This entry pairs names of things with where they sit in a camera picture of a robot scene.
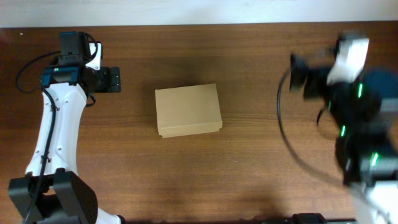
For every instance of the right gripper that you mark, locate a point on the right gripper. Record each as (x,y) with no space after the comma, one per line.
(316,80)

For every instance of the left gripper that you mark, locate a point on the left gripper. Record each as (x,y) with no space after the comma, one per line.
(106,85)

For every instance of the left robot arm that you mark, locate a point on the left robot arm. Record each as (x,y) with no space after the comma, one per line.
(51,190)

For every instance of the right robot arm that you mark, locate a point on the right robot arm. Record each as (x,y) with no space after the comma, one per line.
(363,105)

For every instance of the brown cardboard box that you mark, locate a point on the brown cardboard box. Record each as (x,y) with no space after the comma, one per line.
(188,110)

